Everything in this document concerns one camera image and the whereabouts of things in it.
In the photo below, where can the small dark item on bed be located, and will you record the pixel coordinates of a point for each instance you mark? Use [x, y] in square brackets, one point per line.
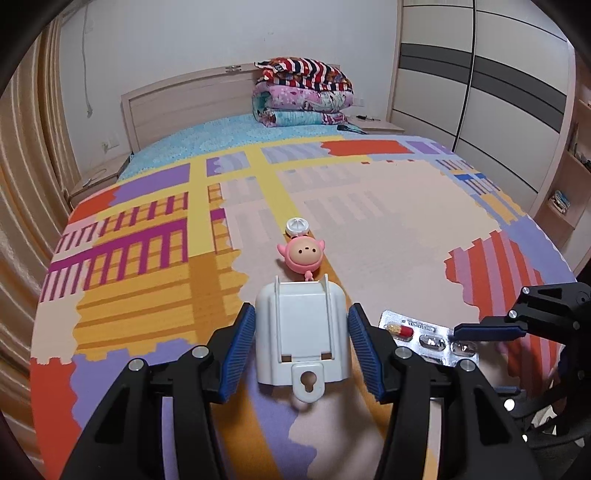
[344, 128]

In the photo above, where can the sliding door wardrobe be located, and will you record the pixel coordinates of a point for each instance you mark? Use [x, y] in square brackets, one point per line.
[498, 92]

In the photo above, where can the wooden nightstand with drawers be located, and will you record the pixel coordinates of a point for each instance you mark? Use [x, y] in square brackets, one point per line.
[101, 177]

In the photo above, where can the pink pig toy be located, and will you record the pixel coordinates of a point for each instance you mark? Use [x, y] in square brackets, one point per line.
[302, 254]

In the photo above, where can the wooden headboard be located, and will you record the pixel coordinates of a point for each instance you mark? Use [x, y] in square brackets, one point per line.
[184, 110]

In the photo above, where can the bed with teal sheet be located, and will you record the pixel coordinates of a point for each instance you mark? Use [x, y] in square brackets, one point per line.
[198, 138]

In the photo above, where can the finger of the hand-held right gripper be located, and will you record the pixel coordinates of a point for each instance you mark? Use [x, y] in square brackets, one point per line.
[558, 300]
[489, 332]

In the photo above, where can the dark tools on nightstand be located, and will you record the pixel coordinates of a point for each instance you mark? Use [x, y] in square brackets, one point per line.
[367, 118]

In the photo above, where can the beige curtain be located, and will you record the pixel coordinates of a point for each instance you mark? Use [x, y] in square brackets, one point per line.
[27, 207]

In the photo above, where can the white wall socket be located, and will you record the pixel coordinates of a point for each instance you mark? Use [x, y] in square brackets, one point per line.
[111, 144]

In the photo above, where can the pink folded blanket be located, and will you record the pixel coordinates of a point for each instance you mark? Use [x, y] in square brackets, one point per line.
[304, 99]

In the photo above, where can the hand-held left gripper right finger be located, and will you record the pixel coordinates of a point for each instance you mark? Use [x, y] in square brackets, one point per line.
[367, 355]

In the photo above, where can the striped folded blanket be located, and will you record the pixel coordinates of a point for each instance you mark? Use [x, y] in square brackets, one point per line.
[304, 74]

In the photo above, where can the low wooden nightstand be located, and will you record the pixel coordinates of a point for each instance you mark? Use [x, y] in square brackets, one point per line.
[378, 127]

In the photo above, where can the white plastic wall holder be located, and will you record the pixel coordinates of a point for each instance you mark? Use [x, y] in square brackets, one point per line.
[302, 327]

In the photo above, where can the blue item on shelf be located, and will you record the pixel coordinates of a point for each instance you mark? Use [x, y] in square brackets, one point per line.
[560, 201]

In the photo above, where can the silver capsule blister pack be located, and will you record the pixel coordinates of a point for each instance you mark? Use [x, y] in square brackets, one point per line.
[415, 330]

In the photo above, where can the corner shelf unit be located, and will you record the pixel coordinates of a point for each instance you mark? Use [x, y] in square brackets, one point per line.
[570, 161]

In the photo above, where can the teal folded blanket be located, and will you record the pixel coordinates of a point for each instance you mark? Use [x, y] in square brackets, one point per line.
[295, 117]

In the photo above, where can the colourful foam mat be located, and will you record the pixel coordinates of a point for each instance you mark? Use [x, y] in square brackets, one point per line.
[369, 221]

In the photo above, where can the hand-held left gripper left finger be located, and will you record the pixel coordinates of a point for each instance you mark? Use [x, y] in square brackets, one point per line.
[238, 350]

